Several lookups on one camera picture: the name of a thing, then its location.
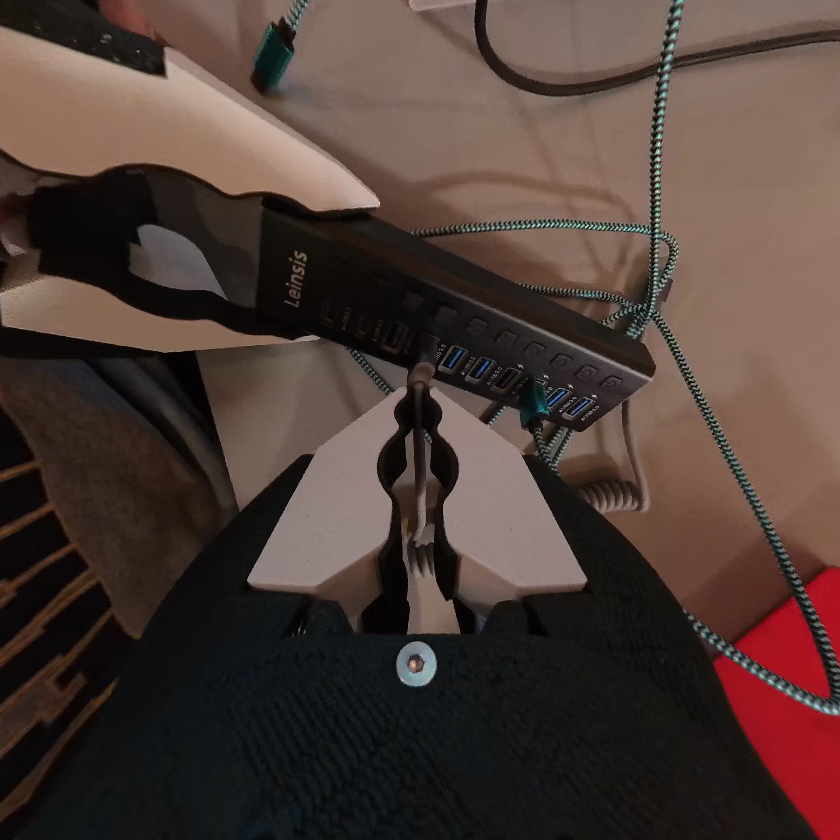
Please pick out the person's grey printed sweatshirt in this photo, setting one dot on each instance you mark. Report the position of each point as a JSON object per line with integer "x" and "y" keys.
{"x": 65, "y": 525}

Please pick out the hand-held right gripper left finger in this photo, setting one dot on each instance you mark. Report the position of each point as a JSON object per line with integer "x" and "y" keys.
{"x": 328, "y": 518}

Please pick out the black multiport usb hub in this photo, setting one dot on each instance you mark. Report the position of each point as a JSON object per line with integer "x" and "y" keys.
{"x": 367, "y": 262}

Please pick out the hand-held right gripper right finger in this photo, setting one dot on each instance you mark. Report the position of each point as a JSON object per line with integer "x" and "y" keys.
{"x": 512, "y": 518}

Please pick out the red plastic bin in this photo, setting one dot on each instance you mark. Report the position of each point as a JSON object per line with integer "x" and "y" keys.
{"x": 774, "y": 722}

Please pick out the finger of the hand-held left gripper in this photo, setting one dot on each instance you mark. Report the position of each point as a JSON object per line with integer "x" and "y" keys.
{"x": 98, "y": 321}
{"x": 164, "y": 124}

